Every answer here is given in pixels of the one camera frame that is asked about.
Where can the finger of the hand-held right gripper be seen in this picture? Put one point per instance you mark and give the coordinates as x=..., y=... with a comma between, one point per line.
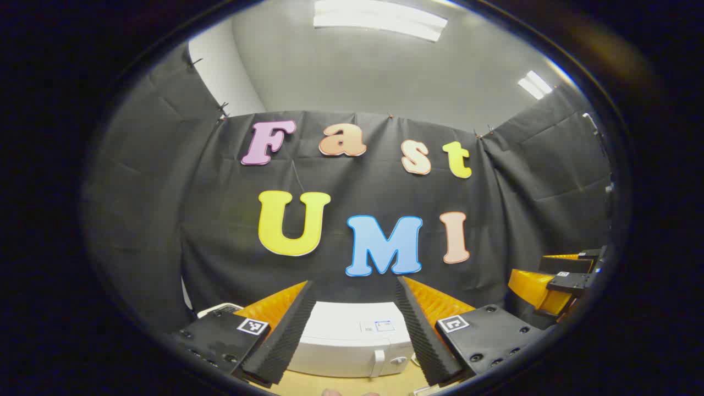
x=566, y=265
x=536, y=289

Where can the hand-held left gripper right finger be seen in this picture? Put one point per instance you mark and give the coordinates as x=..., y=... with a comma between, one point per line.
x=421, y=335

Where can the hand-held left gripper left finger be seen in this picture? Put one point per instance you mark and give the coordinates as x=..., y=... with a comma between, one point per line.
x=286, y=335

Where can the white microwave oven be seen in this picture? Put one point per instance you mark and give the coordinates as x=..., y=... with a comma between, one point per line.
x=341, y=352

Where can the black backdrop cloth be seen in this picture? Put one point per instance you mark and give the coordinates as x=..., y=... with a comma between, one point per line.
x=220, y=220

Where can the ceiling light panel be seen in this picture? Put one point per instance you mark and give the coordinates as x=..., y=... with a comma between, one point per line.
x=379, y=19
x=534, y=84

